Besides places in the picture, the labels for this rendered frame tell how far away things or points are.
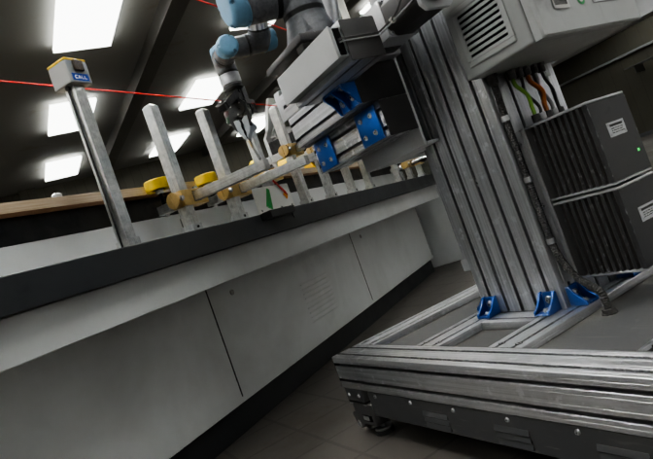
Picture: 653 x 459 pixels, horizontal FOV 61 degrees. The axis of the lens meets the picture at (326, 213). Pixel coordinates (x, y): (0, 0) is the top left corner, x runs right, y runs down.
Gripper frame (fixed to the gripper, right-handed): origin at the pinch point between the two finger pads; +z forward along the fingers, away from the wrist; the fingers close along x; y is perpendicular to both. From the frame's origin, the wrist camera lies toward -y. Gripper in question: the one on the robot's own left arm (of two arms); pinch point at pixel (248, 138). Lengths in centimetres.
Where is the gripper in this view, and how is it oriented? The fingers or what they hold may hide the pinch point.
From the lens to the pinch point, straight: 200.6
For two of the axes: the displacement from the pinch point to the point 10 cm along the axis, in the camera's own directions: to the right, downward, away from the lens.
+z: 3.4, 9.4, -0.3
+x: -8.3, 3.1, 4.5
